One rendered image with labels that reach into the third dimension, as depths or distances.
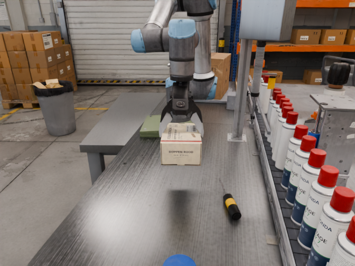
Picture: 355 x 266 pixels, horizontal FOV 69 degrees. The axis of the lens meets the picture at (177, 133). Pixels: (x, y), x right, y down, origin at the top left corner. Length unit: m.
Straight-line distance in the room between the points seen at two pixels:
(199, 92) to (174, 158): 0.58
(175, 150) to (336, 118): 0.45
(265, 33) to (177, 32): 0.40
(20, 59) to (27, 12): 1.89
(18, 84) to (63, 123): 1.54
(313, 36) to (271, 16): 4.35
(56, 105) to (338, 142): 3.02
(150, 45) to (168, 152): 0.35
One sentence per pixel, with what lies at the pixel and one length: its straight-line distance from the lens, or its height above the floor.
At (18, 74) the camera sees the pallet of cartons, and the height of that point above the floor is 0.55.
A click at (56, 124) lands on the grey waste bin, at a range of 3.50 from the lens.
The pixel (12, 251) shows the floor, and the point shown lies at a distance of 2.09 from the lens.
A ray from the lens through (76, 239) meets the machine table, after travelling 0.78.
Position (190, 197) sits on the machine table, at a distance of 0.87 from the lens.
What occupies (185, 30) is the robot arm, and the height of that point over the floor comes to 1.33.
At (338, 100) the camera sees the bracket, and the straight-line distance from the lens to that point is 0.89.
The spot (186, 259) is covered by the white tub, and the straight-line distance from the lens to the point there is 0.60.
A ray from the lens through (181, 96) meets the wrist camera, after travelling 0.74.
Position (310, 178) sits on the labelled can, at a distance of 0.68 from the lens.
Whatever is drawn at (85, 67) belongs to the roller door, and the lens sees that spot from 5.94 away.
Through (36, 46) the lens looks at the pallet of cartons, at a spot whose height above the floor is 0.96.
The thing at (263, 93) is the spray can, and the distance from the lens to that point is 1.45.
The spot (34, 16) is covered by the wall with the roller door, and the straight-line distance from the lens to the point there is 6.37.
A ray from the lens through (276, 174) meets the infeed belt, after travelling 0.94.
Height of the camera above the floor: 1.36
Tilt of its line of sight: 24 degrees down
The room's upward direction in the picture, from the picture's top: straight up
